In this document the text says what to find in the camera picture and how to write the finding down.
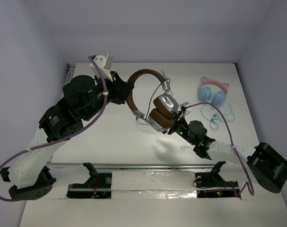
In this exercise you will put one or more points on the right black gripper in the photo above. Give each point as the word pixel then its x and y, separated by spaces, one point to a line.
pixel 172 129

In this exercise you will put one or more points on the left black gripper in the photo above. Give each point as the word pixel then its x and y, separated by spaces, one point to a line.
pixel 118 88

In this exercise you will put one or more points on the brown silver headphones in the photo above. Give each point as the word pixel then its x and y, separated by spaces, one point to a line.
pixel 161 117

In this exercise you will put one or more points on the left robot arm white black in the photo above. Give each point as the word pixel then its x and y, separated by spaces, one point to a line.
pixel 27 171

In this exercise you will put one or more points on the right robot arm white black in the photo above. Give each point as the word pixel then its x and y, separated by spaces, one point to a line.
pixel 262 163

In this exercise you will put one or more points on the pink blue cat-ear headphones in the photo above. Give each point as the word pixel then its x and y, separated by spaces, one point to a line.
pixel 205 93

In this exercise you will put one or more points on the white foil-taped cover block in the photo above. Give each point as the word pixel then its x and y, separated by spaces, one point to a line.
pixel 153 185

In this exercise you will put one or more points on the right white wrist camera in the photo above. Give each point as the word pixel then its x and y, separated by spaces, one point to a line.
pixel 184 109

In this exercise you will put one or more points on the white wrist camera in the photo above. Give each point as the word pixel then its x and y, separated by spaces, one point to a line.
pixel 184 109
pixel 104 62

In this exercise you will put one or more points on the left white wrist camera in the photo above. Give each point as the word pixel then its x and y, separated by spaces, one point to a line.
pixel 104 62

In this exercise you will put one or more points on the aluminium side rail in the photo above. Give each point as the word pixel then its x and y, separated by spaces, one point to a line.
pixel 70 73

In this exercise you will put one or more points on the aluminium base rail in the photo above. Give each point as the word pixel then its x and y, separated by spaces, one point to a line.
pixel 110 168

